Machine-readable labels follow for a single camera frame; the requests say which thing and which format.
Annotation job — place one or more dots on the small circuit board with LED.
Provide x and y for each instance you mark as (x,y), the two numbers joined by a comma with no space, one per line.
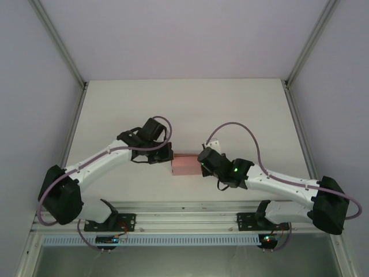
(108,240)
(269,239)

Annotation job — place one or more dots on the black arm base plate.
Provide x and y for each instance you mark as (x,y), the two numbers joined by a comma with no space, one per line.
(245,220)
(128,220)

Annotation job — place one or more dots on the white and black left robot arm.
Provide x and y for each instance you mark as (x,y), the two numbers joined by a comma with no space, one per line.
(95,165)

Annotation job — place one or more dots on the grey metal panel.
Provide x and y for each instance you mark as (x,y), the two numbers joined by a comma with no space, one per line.
(187,261)

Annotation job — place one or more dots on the aluminium mounting rail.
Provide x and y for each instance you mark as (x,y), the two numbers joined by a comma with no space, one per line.
(187,215)

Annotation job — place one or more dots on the aluminium frame post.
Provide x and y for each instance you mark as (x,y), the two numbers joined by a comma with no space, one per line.
(312,43)
(59,46)

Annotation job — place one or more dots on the aluminium table side rail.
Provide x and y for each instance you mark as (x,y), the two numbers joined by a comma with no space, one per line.
(67,138)
(305,150)

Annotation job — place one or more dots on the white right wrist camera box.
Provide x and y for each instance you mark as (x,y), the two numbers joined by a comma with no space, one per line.
(214,144)

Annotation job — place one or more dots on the pink paper box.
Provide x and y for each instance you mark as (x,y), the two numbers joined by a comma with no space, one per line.
(186,166)

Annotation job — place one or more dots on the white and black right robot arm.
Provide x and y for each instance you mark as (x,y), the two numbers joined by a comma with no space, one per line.
(279,188)

